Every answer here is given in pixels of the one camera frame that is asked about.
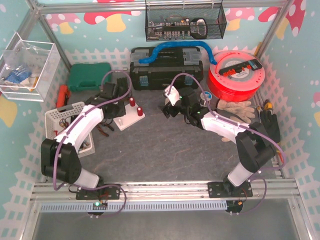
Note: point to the blue white work glove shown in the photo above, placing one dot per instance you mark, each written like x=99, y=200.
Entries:
x=19, y=76

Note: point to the white slotted cable duct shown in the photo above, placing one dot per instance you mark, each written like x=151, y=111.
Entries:
x=135, y=206

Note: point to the small solder wire spool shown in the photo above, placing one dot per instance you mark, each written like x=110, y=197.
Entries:
x=205, y=98

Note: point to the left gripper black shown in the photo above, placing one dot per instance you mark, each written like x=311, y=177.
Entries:
x=122, y=85

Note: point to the red filament spool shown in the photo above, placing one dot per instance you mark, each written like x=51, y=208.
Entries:
x=238, y=87

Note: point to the white perforated plastic basket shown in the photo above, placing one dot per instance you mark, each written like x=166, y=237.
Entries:
x=53, y=125

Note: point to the white peg fixture board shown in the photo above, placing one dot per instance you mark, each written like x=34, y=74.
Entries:
x=129, y=118

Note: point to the black wire mesh basket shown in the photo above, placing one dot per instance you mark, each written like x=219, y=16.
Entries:
x=181, y=20

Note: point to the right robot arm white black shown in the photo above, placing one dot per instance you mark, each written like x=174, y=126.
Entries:
x=254, y=151

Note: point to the lower beige work glove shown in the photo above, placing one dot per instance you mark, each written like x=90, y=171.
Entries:
x=225, y=139

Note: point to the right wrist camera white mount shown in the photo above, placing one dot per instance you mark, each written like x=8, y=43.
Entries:
x=172, y=94

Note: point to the black plastic toolbox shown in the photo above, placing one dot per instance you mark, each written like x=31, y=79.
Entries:
x=169, y=63

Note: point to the beige work glove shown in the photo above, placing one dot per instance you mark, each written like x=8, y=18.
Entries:
x=225, y=139
x=242, y=112

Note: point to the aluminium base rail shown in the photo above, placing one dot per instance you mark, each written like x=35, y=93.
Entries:
x=174, y=191

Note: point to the orange handled tool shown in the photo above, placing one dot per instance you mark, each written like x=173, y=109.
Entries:
x=63, y=96

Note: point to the upper beige work glove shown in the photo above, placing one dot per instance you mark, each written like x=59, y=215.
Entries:
x=242, y=112

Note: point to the black yellow rubber glove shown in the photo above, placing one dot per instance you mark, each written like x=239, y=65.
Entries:
x=270, y=122

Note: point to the red handled pliers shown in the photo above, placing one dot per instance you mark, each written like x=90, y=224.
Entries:
x=103, y=127

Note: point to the clear acrylic wall box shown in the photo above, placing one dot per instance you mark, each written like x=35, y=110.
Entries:
x=42, y=58

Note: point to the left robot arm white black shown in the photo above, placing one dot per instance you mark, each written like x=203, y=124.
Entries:
x=59, y=156

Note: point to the black battery holder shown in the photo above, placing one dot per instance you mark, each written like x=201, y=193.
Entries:
x=122, y=86

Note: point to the green plastic tool case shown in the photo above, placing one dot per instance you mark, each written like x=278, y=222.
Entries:
x=87, y=76

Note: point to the black red terminal strip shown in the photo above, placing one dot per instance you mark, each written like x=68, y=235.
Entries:
x=252, y=64

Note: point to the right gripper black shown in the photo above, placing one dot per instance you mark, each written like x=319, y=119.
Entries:
x=169, y=110

